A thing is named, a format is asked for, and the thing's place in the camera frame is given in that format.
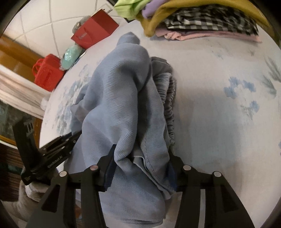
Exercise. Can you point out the black and white checkered garment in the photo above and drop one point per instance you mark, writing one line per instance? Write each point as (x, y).
(208, 19)

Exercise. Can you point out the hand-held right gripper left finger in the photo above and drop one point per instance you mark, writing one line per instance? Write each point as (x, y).
(107, 166)

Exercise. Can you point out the wooden wall panel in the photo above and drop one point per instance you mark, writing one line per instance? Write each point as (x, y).
(13, 54)

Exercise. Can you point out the teal item in plastic bag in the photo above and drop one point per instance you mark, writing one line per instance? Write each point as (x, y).
(70, 56)

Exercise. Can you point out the stack of folded clothes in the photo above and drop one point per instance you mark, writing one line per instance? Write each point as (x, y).
(153, 24)

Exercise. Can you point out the red paper bag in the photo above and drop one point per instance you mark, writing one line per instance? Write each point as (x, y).
(94, 28)

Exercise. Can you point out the red hard-shell suitcase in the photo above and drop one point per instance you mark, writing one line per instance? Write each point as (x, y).
(48, 74)

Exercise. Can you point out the clear plastic bag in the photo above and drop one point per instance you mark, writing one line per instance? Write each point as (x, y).
(44, 104)

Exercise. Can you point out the grey plush toy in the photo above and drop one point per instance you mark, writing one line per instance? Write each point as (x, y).
(78, 25)

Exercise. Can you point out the pink garment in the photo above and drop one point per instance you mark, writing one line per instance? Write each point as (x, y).
(197, 35)

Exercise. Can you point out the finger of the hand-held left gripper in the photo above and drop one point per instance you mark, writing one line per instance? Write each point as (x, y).
(59, 140)
(65, 146)

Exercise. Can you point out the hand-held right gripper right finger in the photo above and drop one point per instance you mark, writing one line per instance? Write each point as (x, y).
(173, 173)

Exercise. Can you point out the white curtain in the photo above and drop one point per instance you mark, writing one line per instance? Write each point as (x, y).
(19, 92)

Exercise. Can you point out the purple garment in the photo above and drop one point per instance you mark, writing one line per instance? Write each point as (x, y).
(151, 9)

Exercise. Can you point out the person's left forearm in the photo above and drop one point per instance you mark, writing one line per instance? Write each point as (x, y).
(19, 212)

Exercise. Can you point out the person's left hand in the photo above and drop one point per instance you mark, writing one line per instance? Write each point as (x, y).
(36, 190)

